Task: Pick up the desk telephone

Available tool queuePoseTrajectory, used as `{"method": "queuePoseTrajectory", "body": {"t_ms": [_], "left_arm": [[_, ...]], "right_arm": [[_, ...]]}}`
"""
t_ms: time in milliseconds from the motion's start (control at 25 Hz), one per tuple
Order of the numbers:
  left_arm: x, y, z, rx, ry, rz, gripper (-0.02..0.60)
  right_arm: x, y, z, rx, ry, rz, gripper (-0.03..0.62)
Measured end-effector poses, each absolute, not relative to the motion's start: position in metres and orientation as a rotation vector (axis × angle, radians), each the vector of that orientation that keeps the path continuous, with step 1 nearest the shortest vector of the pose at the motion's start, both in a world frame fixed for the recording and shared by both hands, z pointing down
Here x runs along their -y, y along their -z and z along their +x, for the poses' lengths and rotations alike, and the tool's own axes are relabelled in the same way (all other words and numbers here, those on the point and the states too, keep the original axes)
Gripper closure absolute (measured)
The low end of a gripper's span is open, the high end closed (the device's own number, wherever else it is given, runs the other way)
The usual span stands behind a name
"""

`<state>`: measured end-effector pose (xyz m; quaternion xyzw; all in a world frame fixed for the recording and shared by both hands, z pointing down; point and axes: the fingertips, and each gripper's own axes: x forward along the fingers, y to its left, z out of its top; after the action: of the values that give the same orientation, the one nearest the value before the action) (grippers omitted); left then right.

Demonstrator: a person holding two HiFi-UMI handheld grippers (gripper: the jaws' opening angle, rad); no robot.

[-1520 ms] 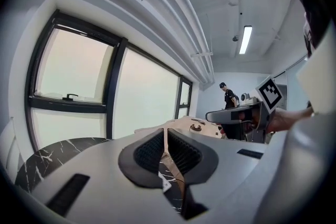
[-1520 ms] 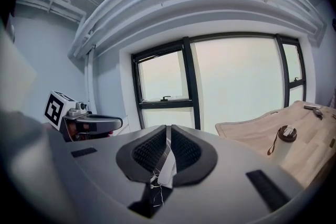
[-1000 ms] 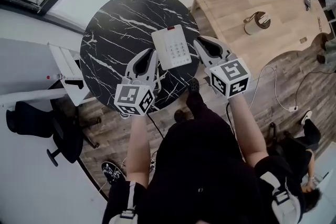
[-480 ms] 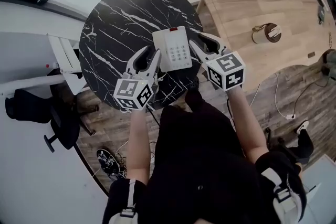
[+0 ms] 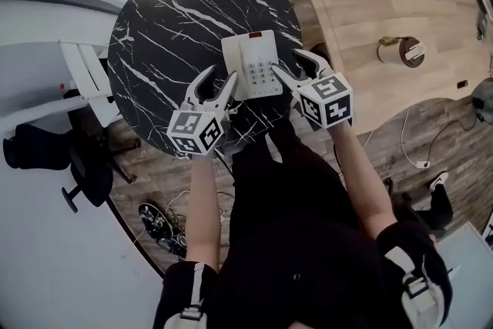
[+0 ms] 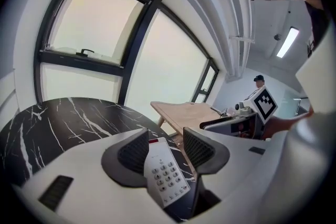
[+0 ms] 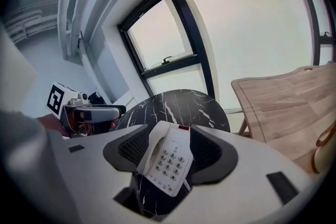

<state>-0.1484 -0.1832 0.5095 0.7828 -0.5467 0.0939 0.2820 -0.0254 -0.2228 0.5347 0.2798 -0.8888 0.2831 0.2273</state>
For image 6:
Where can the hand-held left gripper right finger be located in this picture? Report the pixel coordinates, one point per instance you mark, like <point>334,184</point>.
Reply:
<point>207,154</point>

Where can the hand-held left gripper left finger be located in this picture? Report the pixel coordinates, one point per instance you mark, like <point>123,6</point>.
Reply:
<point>123,165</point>

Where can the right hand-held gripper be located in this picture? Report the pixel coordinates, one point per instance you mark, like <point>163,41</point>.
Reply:
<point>263,105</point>

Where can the white telephone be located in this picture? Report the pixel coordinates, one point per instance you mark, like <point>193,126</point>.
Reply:
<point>165,175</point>

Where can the person's right forearm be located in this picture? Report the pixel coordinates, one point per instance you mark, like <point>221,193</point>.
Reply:
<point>283,122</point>

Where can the light wooden table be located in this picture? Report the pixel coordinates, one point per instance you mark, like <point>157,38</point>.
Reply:
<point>189,112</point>

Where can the long ceiling light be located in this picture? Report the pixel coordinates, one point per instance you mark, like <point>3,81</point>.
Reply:
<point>287,42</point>

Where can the round ceiling detector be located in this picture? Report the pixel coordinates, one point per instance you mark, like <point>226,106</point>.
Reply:
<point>277,37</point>

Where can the round black marble table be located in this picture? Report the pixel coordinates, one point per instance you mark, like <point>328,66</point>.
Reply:
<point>65,123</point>

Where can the white ceiling pipe bundle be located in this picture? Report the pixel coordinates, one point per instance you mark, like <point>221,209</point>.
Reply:
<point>236,21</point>

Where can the person's black shirt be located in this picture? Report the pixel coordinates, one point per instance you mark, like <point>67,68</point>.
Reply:
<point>319,23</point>

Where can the black framed window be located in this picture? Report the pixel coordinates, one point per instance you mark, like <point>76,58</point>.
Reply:
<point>136,42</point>

